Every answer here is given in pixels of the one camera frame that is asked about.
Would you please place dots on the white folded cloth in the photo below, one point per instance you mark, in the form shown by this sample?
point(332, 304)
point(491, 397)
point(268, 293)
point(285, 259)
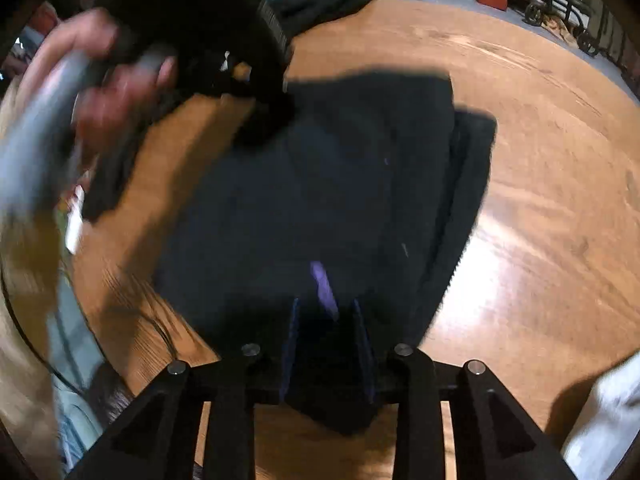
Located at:
point(607, 426)

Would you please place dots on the black garment with white tag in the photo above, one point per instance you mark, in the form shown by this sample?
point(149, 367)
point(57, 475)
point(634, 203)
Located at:
point(365, 187)

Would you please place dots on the black clothes pile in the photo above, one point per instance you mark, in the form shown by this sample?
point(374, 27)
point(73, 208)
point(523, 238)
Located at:
point(298, 16)

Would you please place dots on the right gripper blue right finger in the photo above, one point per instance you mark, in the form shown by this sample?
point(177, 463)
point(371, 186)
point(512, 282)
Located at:
point(365, 356)

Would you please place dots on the person's left hand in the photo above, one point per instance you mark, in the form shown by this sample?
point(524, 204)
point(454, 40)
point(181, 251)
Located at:
point(117, 96)

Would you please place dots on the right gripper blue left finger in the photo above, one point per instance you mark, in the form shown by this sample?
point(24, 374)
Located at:
point(288, 350)

